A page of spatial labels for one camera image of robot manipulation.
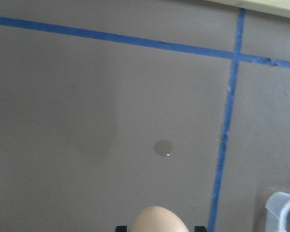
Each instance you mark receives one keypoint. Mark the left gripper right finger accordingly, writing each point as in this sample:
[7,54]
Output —
[199,229]

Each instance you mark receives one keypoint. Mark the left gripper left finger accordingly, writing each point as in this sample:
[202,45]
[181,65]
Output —
[122,228]

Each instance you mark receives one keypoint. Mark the brown egg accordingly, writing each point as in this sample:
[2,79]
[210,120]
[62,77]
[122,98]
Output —
[157,219]

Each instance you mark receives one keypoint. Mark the clear plastic egg box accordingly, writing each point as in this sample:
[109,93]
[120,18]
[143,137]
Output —
[278,209]

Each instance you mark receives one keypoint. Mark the wooden cutting board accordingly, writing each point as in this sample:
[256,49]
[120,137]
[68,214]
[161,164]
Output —
[273,7]

